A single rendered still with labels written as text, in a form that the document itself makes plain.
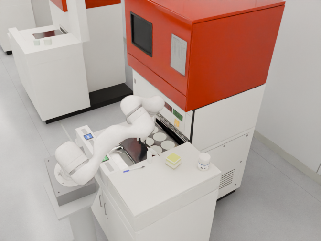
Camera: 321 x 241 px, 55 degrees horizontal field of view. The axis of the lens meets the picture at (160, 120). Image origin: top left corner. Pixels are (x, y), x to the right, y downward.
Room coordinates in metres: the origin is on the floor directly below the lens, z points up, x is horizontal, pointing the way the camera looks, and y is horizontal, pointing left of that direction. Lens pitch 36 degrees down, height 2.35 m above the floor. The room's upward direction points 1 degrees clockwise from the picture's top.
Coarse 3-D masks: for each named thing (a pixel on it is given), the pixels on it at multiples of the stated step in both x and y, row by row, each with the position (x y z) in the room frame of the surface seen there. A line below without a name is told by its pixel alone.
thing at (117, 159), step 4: (116, 152) 1.61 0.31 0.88; (112, 156) 1.57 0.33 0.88; (116, 156) 1.57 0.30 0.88; (120, 156) 1.57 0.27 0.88; (116, 160) 1.53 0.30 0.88; (120, 160) 1.53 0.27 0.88; (120, 164) 1.49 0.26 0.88; (124, 164) 1.49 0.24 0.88; (120, 168) 1.45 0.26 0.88; (124, 168) 1.45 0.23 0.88
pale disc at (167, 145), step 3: (165, 141) 1.72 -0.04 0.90; (168, 141) 1.72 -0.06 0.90; (162, 144) 1.68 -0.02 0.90; (165, 144) 1.68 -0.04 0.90; (168, 144) 1.68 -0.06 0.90; (171, 144) 1.68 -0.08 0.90; (174, 144) 1.68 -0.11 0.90; (162, 147) 1.65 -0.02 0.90; (165, 147) 1.65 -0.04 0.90; (168, 147) 1.65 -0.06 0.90; (171, 147) 1.65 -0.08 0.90
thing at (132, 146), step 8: (160, 128) 1.87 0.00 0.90; (152, 136) 1.77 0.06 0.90; (168, 136) 1.77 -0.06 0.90; (128, 144) 1.67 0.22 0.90; (136, 144) 1.67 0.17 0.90; (152, 144) 1.68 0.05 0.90; (160, 144) 1.68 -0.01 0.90; (176, 144) 1.68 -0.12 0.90; (128, 152) 1.59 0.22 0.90; (136, 152) 1.59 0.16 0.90; (144, 152) 1.60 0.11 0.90; (136, 160) 1.51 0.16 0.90
